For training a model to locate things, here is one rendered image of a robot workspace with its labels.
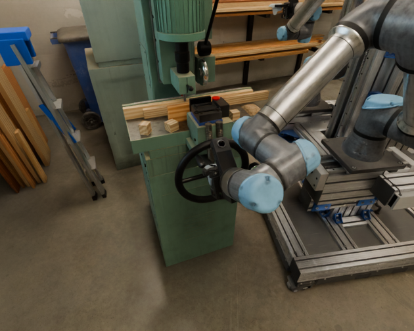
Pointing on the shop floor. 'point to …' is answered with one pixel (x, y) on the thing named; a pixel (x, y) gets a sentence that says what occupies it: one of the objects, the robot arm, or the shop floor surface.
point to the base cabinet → (188, 216)
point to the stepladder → (18, 43)
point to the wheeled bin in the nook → (77, 58)
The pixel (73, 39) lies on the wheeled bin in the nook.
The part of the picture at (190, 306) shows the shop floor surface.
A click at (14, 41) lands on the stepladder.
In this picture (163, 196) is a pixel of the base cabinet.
